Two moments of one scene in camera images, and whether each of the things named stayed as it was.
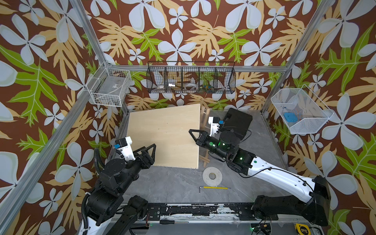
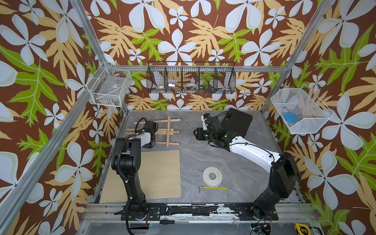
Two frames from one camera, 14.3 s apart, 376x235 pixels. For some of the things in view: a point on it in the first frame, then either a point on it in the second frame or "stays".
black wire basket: [186, 77] stays
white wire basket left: [109, 86] stays
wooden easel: [204, 115] → [167, 131]
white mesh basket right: [303, 111] stays
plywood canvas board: [168, 128] → [159, 174]
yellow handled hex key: [213, 187] stays
